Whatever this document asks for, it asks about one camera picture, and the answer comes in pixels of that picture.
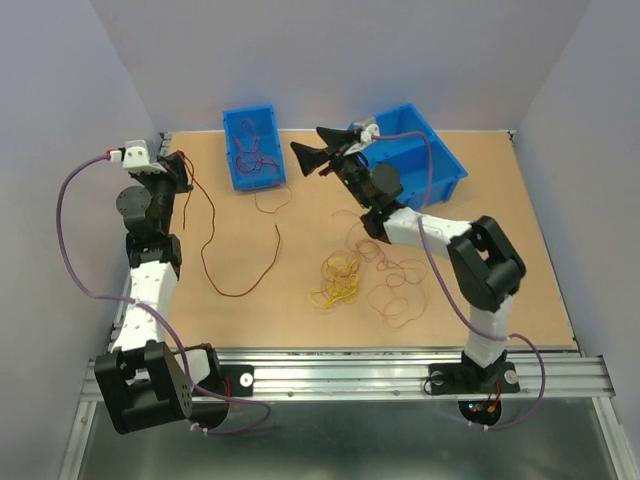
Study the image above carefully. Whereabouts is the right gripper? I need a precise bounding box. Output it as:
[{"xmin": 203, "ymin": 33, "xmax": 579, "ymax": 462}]
[{"xmin": 291, "ymin": 125, "xmax": 372, "ymax": 209}]

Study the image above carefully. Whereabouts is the red yellow wire bundle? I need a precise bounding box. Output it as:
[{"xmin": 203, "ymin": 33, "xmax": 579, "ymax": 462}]
[{"xmin": 308, "ymin": 209, "xmax": 430, "ymax": 330}]

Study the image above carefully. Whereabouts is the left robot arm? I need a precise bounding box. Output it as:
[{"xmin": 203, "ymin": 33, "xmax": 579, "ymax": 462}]
[{"xmin": 94, "ymin": 144, "xmax": 223, "ymax": 434}]

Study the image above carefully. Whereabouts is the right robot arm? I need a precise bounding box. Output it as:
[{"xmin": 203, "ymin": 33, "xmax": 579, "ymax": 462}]
[{"xmin": 291, "ymin": 124, "xmax": 526, "ymax": 390}]

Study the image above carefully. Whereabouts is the small blue bin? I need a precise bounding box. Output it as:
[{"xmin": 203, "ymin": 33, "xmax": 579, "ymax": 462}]
[{"xmin": 223, "ymin": 104, "xmax": 287, "ymax": 193}]

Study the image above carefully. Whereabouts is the large blue divided bin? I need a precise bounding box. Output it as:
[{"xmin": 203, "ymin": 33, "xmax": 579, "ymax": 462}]
[{"xmin": 359, "ymin": 103, "xmax": 467, "ymax": 210}]

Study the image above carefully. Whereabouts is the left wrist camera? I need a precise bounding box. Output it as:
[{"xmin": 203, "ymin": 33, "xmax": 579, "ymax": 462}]
[{"xmin": 107, "ymin": 140, "xmax": 158, "ymax": 174}]

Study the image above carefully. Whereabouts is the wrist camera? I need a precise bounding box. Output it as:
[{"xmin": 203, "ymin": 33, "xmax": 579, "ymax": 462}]
[
  {"xmin": 346, "ymin": 117, "xmax": 380, "ymax": 155},
  {"xmin": 107, "ymin": 140, "xmax": 158, "ymax": 174}
]

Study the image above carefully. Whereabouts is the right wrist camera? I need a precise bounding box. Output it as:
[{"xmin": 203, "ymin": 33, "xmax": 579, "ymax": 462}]
[{"xmin": 346, "ymin": 117, "xmax": 380, "ymax": 155}]

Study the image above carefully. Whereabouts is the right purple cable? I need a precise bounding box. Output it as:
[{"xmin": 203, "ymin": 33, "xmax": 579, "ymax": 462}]
[{"xmin": 374, "ymin": 130, "xmax": 547, "ymax": 434}]

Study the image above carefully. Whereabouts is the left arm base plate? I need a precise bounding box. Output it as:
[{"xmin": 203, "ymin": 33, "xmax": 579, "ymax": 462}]
[{"xmin": 190, "ymin": 364, "xmax": 254, "ymax": 399}]

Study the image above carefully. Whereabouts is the aluminium rail frame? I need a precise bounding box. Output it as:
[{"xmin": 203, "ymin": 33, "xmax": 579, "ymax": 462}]
[{"xmin": 57, "ymin": 130, "xmax": 626, "ymax": 480}]

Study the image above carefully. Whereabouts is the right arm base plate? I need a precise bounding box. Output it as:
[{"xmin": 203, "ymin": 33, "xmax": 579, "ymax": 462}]
[{"xmin": 423, "ymin": 362, "xmax": 520, "ymax": 397}]

